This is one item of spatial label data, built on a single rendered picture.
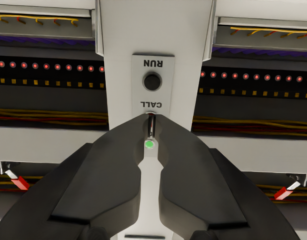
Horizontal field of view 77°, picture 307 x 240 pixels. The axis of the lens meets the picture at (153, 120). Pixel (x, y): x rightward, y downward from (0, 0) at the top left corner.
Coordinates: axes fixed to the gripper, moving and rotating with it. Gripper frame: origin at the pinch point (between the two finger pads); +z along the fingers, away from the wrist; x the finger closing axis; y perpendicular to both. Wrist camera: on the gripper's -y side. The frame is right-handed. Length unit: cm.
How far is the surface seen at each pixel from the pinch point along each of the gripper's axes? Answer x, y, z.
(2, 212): -29.5, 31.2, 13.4
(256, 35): 12.3, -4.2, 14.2
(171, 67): 1.7, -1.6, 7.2
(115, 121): -4.0, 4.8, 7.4
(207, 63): 9.9, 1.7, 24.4
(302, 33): 18.0, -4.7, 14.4
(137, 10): -1.6, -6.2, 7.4
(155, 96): 0.4, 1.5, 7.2
